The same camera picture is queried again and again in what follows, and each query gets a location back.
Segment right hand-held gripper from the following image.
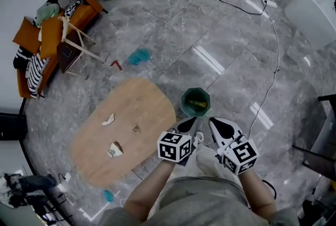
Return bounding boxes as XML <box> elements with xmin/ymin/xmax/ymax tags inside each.
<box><xmin>208</xmin><ymin>116</ymin><xmax>260</xmax><ymax>176</ymax></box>

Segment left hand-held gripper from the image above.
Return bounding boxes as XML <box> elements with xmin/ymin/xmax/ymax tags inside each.
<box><xmin>156</xmin><ymin>116</ymin><xmax>200</xmax><ymax>167</ymax></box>

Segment yellow snack wrapper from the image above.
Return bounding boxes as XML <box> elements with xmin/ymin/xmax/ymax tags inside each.
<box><xmin>186</xmin><ymin>99</ymin><xmax>208</xmax><ymax>109</ymax></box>

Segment green waste bin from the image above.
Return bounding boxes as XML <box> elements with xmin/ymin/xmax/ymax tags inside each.
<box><xmin>180</xmin><ymin>87</ymin><xmax>212</xmax><ymax>119</ymax></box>

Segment paper cup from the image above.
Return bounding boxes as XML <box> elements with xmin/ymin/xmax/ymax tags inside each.
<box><xmin>107</xmin><ymin>141</ymin><xmax>124</xmax><ymax>158</ymax></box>

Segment white tissue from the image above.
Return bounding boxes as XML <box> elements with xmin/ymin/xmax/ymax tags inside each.
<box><xmin>101</xmin><ymin>113</ymin><xmax>117</xmax><ymax>126</ymax></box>

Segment person's left forearm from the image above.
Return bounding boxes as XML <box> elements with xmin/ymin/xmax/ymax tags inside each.
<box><xmin>124</xmin><ymin>159</ymin><xmax>177</xmax><ymax>223</ymax></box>

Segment person's right forearm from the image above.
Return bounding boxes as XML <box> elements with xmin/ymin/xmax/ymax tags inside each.
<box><xmin>237</xmin><ymin>170</ymin><xmax>278</xmax><ymax>218</ymax></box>

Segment oval wooden table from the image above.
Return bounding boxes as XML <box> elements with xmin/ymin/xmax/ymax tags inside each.
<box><xmin>70</xmin><ymin>77</ymin><xmax>177</xmax><ymax>187</ymax></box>

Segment person's beige trousers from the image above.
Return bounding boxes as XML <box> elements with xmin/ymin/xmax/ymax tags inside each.
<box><xmin>195</xmin><ymin>145</ymin><xmax>250</xmax><ymax>208</ymax></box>

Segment person's grey shirt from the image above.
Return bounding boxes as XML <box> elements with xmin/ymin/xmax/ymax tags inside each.
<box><xmin>98</xmin><ymin>176</ymin><xmax>300</xmax><ymax>226</ymax></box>

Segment large teal cloth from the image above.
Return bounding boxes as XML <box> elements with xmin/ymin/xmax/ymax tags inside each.
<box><xmin>127</xmin><ymin>47</ymin><xmax>152</xmax><ymax>66</ymax></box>

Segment red tape corner mark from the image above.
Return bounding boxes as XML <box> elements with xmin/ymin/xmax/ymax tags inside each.
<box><xmin>109</xmin><ymin>59</ymin><xmax>123</xmax><ymax>72</ymax></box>

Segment small teal cloth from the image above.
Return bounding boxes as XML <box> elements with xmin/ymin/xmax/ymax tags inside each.
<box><xmin>102</xmin><ymin>189</ymin><xmax>116</xmax><ymax>204</ymax></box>

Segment white tape corner mark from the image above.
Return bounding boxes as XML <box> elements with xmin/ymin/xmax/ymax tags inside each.
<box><xmin>78</xmin><ymin>190</ymin><xmax>121</xmax><ymax>222</ymax></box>

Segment black phone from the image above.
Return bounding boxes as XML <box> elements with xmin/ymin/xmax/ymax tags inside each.
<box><xmin>61</xmin><ymin>45</ymin><xmax>74</xmax><ymax>58</ymax></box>

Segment orange sofa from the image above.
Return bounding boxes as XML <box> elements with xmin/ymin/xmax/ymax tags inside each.
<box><xmin>12</xmin><ymin>0</ymin><xmax>109</xmax><ymax>100</ymax></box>

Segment black white striped blanket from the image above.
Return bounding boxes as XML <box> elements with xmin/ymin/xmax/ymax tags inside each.
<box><xmin>25</xmin><ymin>52</ymin><xmax>51</xmax><ymax>99</ymax></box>

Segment orange cushion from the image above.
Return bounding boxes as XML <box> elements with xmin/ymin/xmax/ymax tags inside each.
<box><xmin>39</xmin><ymin>15</ymin><xmax>71</xmax><ymax>61</ymax></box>
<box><xmin>12</xmin><ymin>16</ymin><xmax>43</xmax><ymax>55</ymax></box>

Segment black white striped pillow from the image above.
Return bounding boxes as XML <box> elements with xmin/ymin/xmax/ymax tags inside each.
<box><xmin>13</xmin><ymin>46</ymin><xmax>34</xmax><ymax>70</ymax></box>

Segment mint green cloth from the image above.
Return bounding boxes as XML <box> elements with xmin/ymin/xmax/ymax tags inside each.
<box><xmin>35</xmin><ymin>2</ymin><xmax>61</xmax><ymax>27</ymax></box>

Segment right hand-held gripper camera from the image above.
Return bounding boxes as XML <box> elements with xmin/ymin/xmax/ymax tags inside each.
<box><xmin>230</xmin><ymin>134</ymin><xmax>249</xmax><ymax>146</ymax></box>

